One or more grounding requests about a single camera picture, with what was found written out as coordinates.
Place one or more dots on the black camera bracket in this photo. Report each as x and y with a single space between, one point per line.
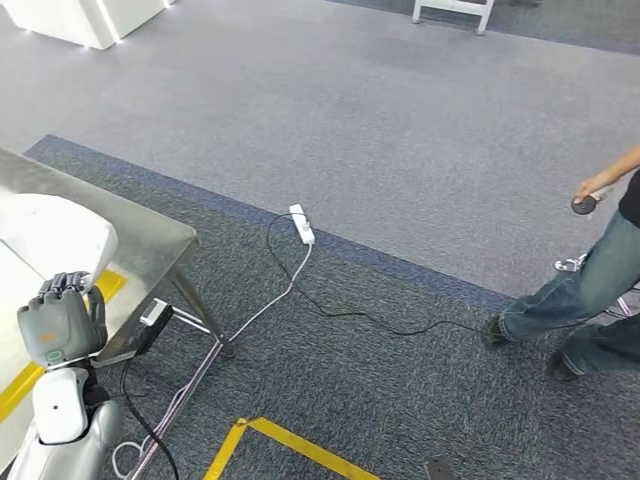
145 338
440 469

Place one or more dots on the person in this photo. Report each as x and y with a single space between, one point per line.
590 291

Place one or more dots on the black left camera bracket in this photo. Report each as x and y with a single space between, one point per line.
145 338

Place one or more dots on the steel workbench table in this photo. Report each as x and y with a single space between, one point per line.
150 238

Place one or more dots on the white bench frame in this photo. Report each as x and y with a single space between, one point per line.
452 6

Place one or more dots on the black right camera bracket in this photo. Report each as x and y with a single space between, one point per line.
440 469

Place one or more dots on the chrome wheeled frame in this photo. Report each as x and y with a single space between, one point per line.
570 265

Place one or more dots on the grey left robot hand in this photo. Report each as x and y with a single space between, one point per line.
60 324

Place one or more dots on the white lit display plinth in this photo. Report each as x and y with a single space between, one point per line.
60 20

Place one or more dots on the black round disc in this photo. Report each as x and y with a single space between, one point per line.
583 205

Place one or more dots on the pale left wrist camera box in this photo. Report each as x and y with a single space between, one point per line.
152 312

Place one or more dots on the white curved plastic part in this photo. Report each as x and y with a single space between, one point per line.
50 232

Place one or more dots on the white power strip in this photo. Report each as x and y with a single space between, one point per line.
303 225

